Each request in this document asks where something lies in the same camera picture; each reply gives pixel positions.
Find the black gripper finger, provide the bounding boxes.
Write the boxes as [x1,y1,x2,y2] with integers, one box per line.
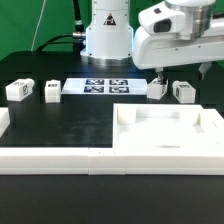
[155,68,164,84]
[198,62,212,79]

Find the thin white cable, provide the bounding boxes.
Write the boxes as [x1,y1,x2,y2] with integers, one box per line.
[30,0,48,52]

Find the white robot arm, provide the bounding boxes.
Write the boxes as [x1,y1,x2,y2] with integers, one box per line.
[132,0,224,70]

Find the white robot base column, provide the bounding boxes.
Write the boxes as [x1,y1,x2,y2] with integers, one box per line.
[80,0,134,66]

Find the white U-shaped obstacle fence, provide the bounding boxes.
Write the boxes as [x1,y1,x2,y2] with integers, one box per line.
[0,107,224,176]

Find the white square table top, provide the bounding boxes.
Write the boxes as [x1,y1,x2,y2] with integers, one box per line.
[112,104,224,148]

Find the white fiducial marker plate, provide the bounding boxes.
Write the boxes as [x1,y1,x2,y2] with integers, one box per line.
[62,78,147,95]

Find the black cables behind base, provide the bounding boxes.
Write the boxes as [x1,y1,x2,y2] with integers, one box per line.
[35,0,88,56]

